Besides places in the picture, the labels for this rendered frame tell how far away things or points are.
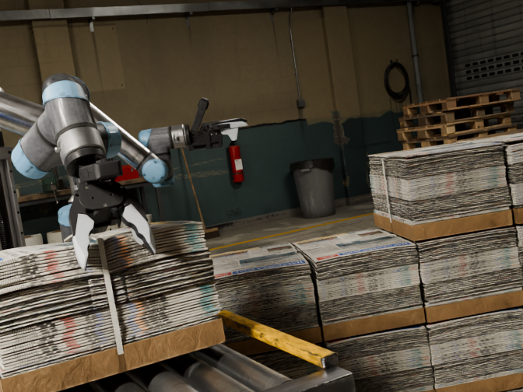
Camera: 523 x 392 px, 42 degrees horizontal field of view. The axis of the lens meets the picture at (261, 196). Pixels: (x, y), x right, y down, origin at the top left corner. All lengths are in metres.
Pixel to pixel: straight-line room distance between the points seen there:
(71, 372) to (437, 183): 1.13
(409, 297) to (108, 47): 7.11
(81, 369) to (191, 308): 0.21
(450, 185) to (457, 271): 0.24
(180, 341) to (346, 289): 0.76
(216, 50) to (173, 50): 0.60
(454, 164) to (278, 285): 0.58
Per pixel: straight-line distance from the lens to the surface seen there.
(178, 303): 1.20
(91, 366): 1.17
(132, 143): 2.12
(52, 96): 1.24
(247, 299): 1.82
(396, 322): 1.92
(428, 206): 1.89
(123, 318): 1.17
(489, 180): 1.96
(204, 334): 1.22
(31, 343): 1.15
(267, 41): 9.49
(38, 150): 1.27
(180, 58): 8.92
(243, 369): 1.18
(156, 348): 1.19
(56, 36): 8.44
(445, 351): 1.98
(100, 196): 1.13
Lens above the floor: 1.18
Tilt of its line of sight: 5 degrees down
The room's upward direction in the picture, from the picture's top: 8 degrees counter-clockwise
